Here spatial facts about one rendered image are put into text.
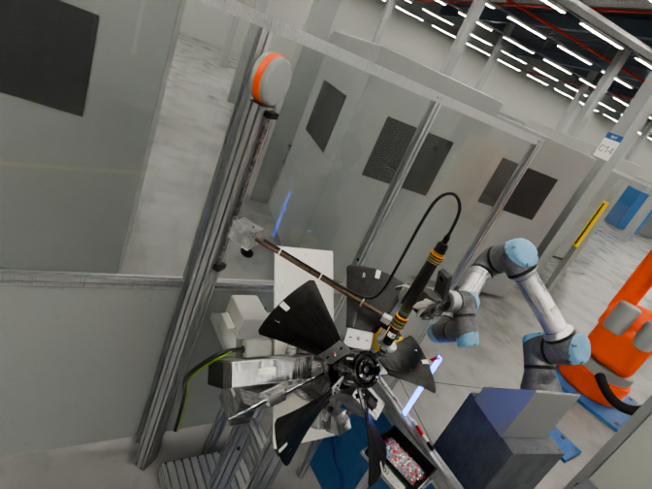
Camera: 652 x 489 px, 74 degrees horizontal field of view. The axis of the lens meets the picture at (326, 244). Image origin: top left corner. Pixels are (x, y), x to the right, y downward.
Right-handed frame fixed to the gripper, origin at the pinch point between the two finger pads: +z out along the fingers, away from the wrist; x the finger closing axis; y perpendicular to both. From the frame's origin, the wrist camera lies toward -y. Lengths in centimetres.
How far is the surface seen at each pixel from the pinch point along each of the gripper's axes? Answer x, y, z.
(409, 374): -6.1, 29.9, -15.6
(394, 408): 4, 63, -37
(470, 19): 826, -241, -780
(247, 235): 46, 10, 34
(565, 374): 58, 140, -379
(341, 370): -1.4, 29.1, 12.6
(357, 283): 20.2, 10.6, 0.9
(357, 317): 10.9, 18.1, 3.2
